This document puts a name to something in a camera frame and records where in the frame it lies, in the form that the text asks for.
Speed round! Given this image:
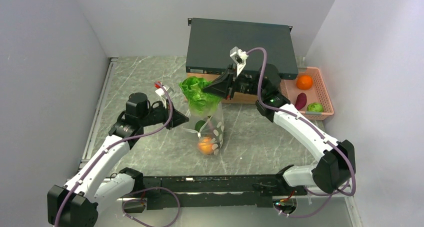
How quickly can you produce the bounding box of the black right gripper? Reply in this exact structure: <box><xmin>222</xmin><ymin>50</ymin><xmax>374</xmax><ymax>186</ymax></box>
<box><xmin>203</xmin><ymin>63</ymin><xmax>266</xmax><ymax>101</ymax></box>

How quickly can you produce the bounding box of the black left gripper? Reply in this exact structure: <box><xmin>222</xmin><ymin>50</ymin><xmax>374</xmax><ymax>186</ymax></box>
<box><xmin>139</xmin><ymin>98</ymin><xmax>189</xmax><ymax>130</ymax></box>

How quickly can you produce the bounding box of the green fake leafy vegetable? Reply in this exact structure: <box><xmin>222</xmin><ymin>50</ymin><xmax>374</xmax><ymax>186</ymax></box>
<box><xmin>178</xmin><ymin>76</ymin><xmax>222</xmax><ymax>118</ymax></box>

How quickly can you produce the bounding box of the polka dot zip top bag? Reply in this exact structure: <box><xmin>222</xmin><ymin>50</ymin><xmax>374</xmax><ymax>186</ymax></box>
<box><xmin>182</xmin><ymin>103</ymin><xmax>225</xmax><ymax>156</ymax></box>

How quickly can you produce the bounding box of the orange fake peach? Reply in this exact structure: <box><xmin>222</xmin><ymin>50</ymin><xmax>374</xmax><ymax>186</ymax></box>
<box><xmin>197</xmin><ymin>136</ymin><xmax>217</xmax><ymax>155</ymax></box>

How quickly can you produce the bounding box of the purple fake sweet potato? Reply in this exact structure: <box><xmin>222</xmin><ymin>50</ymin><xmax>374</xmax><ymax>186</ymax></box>
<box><xmin>294</xmin><ymin>92</ymin><xmax>307</xmax><ymax>110</ymax></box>

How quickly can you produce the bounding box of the orange fake fruit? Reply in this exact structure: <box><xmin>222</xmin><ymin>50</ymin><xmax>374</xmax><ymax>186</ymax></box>
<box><xmin>295</xmin><ymin>75</ymin><xmax>314</xmax><ymax>90</ymax></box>

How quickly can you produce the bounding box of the green fake lime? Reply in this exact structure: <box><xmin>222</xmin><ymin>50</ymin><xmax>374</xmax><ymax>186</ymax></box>
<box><xmin>306</xmin><ymin>102</ymin><xmax>325</xmax><ymax>113</ymax></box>

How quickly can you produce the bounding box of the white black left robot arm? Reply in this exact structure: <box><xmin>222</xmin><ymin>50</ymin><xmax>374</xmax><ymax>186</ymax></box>
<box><xmin>47</xmin><ymin>92</ymin><xmax>189</xmax><ymax>227</ymax></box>

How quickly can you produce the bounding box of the dark green fake avocado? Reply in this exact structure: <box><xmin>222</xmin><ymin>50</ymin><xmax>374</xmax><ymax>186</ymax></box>
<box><xmin>194</xmin><ymin>120</ymin><xmax>206</xmax><ymax>133</ymax></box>

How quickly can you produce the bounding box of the wooden board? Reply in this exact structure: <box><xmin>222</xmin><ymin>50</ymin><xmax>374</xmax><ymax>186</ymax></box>
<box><xmin>186</xmin><ymin>73</ymin><xmax>258</xmax><ymax>104</ymax></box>

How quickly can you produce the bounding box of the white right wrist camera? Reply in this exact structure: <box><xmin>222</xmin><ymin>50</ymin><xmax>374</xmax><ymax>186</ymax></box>
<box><xmin>229</xmin><ymin>46</ymin><xmax>249</xmax><ymax>78</ymax></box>

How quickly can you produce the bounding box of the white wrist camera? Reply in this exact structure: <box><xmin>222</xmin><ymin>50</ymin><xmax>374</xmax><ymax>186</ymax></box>
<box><xmin>229</xmin><ymin>46</ymin><xmax>249</xmax><ymax>78</ymax></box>
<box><xmin>154</xmin><ymin>81</ymin><xmax>174</xmax><ymax>105</ymax></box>

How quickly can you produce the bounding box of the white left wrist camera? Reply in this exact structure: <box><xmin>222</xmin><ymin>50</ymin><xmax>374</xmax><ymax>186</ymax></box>
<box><xmin>154</xmin><ymin>81</ymin><xmax>174</xmax><ymax>105</ymax></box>

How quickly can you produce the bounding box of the dark network switch box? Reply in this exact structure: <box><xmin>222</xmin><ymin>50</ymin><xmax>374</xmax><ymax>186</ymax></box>
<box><xmin>185</xmin><ymin>18</ymin><xmax>299</xmax><ymax>80</ymax></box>

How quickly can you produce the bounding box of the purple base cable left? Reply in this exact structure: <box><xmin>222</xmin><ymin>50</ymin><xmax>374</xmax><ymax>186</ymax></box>
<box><xmin>121</xmin><ymin>185</ymin><xmax>182</xmax><ymax>227</ymax></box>

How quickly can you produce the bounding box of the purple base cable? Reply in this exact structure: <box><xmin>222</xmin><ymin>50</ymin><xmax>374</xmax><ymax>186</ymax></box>
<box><xmin>121</xmin><ymin>185</ymin><xmax>182</xmax><ymax>227</ymax></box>
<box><xmin>274</xmin><ymin>185</ymin><xmax>352</xmax><ymax>219</ymax></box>

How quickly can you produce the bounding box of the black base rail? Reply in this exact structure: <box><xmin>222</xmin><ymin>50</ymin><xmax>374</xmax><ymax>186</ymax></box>
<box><xmin>125</xmin><ymin>174</ymin><xmax>307</xmax><ymax>210</ymax></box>

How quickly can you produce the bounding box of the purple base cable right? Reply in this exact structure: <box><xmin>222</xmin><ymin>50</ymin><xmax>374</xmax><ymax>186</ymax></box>
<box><xmin>274</xmin><ymin>185</ymin><xmax>352</xmax><ymax>219</ymax></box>

